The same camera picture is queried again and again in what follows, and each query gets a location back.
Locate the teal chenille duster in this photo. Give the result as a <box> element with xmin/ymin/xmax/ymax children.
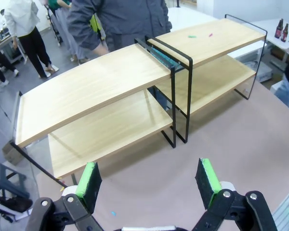
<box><xmin>149</xmin><ymin>47</ymin><xmax>182</xmax><ymax>71</ymax></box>

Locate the person's right hand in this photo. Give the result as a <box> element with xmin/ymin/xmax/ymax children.
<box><xmin>95</xmin><ymin>42</ymin><xmax>110</xmax><ymax>57</ymax></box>

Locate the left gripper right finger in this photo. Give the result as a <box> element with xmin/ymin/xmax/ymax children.
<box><xmin>191</xmin><ymin>158</ymin><xmax>277</xmax><ymax>231</ymax></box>

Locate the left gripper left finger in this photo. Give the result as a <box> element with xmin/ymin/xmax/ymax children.
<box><xmin>25</xmin><ymin>162</ymin><xmax>104</xmax><ymax>231</ymax></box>

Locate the black bag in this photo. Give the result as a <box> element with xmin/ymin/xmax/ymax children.
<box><xmin>0</xmin><ymin>196</ymin><xmax>34</xmax><ymax>214</ymax></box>

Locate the brown glass bottle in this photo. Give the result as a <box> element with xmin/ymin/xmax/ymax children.
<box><xmin>280</xmin><ymin>23</ymin><xmax>289</xmax><ymax>43</ymax></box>
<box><xmin>274</xmin><ymin>18</ymin><xmax>284</xmax><ymax>39</ymax></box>

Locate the grey metal stool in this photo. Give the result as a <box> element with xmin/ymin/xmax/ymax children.
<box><xmin>0</xmin><ymin>162</ymin><xmax>30</xmax><ymax>199</ymax></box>

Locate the wooden shelf unit black frame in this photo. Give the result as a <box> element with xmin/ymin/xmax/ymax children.
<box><xmin>11</xmin><ymin>43</ymin><xmax>177</xmax><ymax>189</ymax></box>
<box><xmin>145</xmin><ymin>13</ymin><xmax>268</xmax><ymax>144</ymax></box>

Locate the person in white jacket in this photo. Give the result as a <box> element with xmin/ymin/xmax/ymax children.
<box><xmin>0</xmin><ymin>0</ymin><xmax>60</xmax><ymax>79</ymax></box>

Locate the aluminium frame rail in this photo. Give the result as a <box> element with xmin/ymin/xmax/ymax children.
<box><xmin>272</xmin><ymin>185</ymin><xmax>289</xmax><ymax>231</ymax></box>

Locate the person in grey jacket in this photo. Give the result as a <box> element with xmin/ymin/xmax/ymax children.
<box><xmin>66</xmin><ymin>0</ymin><xmax>172</xmax><ymax>53</ymax></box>

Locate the person in green top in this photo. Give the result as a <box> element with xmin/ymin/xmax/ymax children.
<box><xmin>47</xmin><ymin>0</ymin><xmax>91</xmax><ymax>65</ymax></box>

